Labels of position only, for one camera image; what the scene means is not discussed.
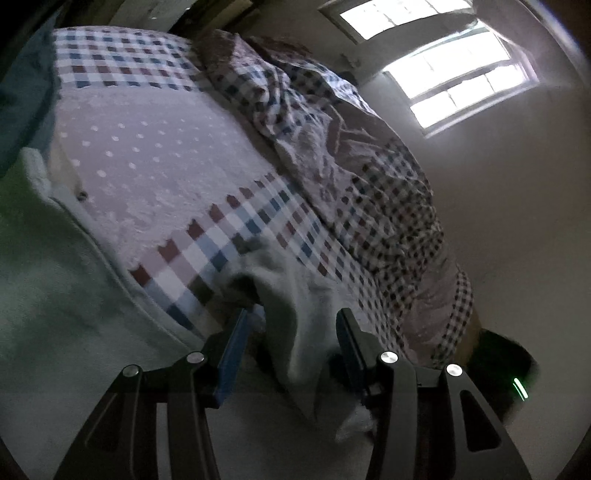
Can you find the checkered crumpled quilt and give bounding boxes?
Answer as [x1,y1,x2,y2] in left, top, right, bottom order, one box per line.
[198,30,480,367]

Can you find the bright window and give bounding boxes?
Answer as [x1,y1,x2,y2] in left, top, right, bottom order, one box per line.
[320,1,539,136]

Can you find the checkered bed sheet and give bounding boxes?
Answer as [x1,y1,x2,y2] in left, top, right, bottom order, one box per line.
[48,25,417,365]

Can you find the green fleece garment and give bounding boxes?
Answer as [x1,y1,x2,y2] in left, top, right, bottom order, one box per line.
[1,148,372,479]

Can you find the teal cartoon pillow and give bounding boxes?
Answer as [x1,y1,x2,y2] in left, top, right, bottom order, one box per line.
[1,6,60,175]

